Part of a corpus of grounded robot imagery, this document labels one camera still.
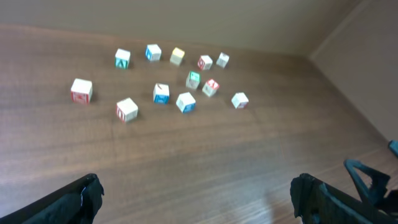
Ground yellow wooden block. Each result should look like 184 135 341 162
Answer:
170 47 185 66

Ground wooden block red stripes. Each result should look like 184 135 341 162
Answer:
116 98 139 123

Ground wooden block red picture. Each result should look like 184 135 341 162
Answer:
198 55 213 70

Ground red A block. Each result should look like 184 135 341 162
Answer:
202 79 220 97

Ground wooden block red bottom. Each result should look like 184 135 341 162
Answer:
231 92 249 109

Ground wooden block red left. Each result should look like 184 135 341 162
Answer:
70 78 93 105

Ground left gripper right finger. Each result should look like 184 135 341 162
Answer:
290 173 397 224

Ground wooden block far right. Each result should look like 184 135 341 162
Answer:
216 52 229 68

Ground green picture block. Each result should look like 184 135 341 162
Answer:
185 71 201 90

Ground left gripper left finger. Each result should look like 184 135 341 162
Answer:
1 174 104 224

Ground white wooden block top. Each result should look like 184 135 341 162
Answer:
145 44 162 62

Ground wooden block teal side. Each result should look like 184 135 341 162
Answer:
114 49 131 70

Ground wooden block blue picture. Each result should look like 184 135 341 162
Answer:
153 83 170 104

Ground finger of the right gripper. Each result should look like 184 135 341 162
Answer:
388 140 398 157
343 159 398 215

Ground wooden block blue side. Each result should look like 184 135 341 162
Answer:
176 92 196 113

